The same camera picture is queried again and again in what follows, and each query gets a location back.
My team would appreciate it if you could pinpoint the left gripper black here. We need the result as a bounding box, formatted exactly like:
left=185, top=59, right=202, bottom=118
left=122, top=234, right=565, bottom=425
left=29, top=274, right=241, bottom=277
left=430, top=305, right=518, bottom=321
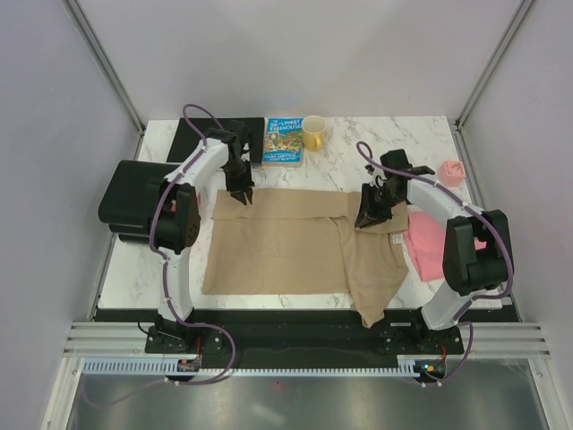
left=222, top=159, right=255, bottom=205

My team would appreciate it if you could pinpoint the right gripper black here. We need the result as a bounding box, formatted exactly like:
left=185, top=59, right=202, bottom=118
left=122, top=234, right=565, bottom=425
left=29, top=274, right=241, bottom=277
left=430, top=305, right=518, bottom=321
left=355, top=182, right=403, bottom=228

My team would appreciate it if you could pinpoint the beige t shirt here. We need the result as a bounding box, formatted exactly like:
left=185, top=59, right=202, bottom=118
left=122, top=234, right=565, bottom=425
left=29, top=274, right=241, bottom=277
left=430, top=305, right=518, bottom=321
left=202, top=188, right=408, bottom=328

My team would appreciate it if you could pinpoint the black pink drawer unit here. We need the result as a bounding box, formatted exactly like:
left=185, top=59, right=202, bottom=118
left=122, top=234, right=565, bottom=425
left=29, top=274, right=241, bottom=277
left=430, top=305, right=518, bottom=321
left=98, top=160, right=175, bottom=243

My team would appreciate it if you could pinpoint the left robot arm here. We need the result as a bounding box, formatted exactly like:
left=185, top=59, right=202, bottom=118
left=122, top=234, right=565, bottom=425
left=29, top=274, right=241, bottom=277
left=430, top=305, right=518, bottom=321
left=149, top=128, right=254, bottom=352

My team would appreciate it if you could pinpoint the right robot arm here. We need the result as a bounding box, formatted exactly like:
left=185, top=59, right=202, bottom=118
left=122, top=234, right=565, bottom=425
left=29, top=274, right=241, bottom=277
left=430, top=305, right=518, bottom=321
left=355, top=142, right=514, bottom=353

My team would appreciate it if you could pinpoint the pink folded t shirt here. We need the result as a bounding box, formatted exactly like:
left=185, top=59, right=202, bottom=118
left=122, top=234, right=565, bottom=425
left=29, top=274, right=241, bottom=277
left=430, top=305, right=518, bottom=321
left=404, top=211, right=489, bottom=283

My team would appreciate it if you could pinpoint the blue treehouse book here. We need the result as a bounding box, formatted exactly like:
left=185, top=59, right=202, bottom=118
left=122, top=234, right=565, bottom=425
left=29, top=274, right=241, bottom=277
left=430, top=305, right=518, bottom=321
left=261, top=117, right=304, bottom=168

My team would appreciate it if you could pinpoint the black notebook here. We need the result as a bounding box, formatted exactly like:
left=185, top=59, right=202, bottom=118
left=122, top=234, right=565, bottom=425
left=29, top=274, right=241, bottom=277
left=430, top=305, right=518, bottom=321
left=167, top=116, right=266, bottom=168

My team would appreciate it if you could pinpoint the pink cube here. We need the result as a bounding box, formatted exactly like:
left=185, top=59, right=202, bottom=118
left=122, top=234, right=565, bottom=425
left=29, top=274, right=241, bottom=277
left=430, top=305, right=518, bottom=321
left=437, top=160, right=466, bottom=188

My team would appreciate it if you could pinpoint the yellow mug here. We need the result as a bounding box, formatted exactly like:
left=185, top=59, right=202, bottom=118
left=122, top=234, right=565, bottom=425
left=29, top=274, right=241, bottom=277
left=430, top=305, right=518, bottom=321
left=301, top=116, right=326, bottom=151

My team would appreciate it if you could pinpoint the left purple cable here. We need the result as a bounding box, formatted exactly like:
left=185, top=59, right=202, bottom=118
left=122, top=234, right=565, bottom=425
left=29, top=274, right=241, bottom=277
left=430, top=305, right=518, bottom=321
left=82, top=103, right=236, bottom=409

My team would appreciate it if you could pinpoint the right aluminium frame post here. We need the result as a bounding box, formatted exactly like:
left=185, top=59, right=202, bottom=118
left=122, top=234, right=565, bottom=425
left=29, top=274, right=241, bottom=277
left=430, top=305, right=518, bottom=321
left=453, top=0, right=538, bottom=131

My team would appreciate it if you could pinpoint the aluminium frame post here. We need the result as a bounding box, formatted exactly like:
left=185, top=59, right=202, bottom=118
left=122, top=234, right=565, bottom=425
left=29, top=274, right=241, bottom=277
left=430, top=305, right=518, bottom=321
left=62, top=0, right=145, bottom=136
left=453, top=0, right=538, bottom=131

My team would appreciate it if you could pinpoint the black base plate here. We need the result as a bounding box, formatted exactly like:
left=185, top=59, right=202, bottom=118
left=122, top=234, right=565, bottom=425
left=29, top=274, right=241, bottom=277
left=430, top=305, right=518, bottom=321
left=145, top=310, right=464, bottom=369

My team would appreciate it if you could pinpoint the aluminium front rail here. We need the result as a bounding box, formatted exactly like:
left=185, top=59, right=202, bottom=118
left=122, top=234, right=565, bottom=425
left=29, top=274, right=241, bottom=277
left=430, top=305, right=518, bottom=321
left=63, top=322, right=551, bottom=359

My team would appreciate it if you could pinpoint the white cable duct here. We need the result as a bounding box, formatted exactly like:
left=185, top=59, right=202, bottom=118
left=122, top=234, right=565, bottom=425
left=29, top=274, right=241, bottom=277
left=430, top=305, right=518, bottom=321
left=81, top=357, right=423, bottom=378

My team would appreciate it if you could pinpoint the left aluminium frame post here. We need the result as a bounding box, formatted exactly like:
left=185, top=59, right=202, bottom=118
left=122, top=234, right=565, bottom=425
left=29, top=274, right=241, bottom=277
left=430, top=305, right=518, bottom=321
left=62, top=0, right=145, bottom=136

